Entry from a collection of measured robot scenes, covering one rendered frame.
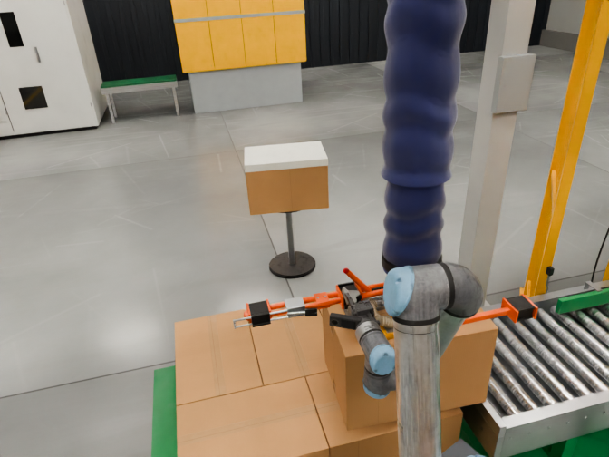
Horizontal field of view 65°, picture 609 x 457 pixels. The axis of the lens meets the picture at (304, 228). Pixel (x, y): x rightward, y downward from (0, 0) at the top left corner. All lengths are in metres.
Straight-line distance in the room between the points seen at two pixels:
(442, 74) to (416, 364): 0.82
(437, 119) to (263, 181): 2.14
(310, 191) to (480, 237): 1.23
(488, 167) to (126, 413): 2.60
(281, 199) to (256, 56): 5.58
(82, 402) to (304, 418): 1.60
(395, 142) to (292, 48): 7.51
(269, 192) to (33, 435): 2.09
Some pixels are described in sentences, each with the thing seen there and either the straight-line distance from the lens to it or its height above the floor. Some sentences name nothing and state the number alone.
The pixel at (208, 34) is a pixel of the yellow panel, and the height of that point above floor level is 1.30.
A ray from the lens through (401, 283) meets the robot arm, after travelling 1.15.
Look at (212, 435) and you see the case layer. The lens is 2.20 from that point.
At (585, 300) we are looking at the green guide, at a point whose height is 0.61.
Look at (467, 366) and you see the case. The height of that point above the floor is 0.84.
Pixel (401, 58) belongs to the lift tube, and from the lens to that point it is 1.49.
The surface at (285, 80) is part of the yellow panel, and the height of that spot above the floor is 0.43.
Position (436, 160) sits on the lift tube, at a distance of 1.57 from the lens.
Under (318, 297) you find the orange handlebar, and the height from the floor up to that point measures 1.15.
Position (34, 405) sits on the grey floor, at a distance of 3.47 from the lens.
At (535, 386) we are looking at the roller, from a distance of 2.47.
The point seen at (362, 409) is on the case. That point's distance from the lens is 2.01.
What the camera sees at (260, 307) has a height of 1.15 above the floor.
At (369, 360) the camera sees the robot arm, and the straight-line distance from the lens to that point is 1.59.
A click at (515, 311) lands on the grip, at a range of 1.83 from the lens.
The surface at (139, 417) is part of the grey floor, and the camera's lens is 3.12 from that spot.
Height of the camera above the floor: 2.24
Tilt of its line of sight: 29 degrees down
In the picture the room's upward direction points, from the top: 3 degrees counter-clockwise
